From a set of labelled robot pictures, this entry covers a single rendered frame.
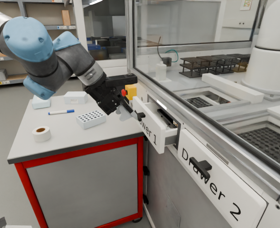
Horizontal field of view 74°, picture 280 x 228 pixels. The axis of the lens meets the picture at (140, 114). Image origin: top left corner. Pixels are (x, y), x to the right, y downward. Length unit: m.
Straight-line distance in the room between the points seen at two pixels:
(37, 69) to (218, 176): 0.48
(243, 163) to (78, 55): 0.49
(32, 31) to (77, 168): 0.67
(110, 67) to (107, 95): 0.85
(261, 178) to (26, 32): 0.52
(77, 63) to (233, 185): 0.50
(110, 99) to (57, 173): 0.48
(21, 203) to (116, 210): 0.82
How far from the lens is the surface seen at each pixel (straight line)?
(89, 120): 0.93
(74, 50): 0.57
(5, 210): 1.80
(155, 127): 0.64
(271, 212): 0.47
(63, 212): 1.15
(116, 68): 1.48
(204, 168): 0.51
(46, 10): 4.70
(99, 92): 0.63
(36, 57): 0.42
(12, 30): 0.43
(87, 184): 1.03
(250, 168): 0.45
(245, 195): 0.47
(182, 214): 0.86
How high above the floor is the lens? 1.25
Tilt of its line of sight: 28 degrees down
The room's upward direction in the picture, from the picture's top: straight up
